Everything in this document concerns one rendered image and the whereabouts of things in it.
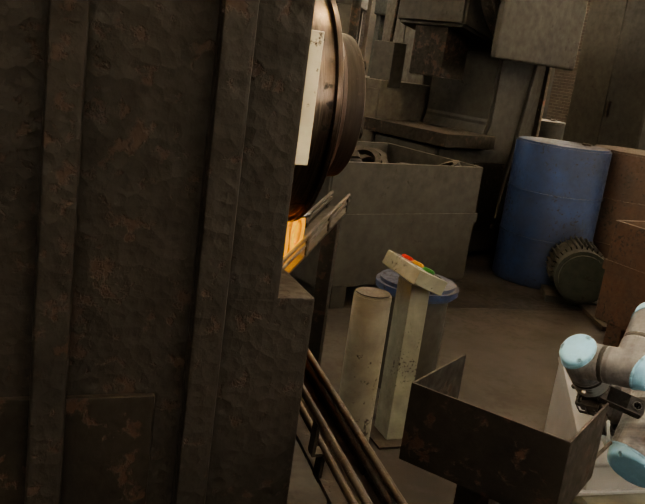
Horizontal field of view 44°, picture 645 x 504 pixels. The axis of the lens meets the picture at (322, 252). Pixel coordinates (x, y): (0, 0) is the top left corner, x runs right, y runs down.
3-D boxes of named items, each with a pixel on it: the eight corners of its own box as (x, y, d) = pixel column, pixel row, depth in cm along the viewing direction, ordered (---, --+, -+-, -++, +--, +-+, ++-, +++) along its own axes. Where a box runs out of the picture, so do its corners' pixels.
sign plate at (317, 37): (294, 164, 108) (311, 29, 104) (246, 138, 132) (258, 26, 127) (310, 166, 109) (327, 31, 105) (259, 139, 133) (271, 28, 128)
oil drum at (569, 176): (524, 292, 474) (554, 144, 453) (473, 264, 528) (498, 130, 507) (603, 293, 496) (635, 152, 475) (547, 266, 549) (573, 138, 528)
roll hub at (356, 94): (330, 187, 147) (351, 32, 140) (285, 162, 172) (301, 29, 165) (357, 189, 149) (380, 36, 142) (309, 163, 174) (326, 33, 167)
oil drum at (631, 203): (603, 296, 490) (635, 153, 469) (546, 268, 543) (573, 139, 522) (676, 297, 511) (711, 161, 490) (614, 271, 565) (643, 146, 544)
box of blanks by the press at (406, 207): (312, 311, 385) (334, 154, 367) (231, 263, 450) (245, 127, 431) (462, 297, 445) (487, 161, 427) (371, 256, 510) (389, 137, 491)
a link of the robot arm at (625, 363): (662, 338, 183) (609, 329, 191) (646, 376, 177) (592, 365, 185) (667, 364, 188) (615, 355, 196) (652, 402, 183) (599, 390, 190)
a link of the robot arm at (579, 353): (591, 367, 185) (550, 359, 191) (603, 394, 193) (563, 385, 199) (603, 334, 189) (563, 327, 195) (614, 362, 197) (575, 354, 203)
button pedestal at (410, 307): (382, 453, 255) (412, 270, 240) (353, 419, 276) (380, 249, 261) (425, 450, 260) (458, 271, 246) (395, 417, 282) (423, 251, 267)
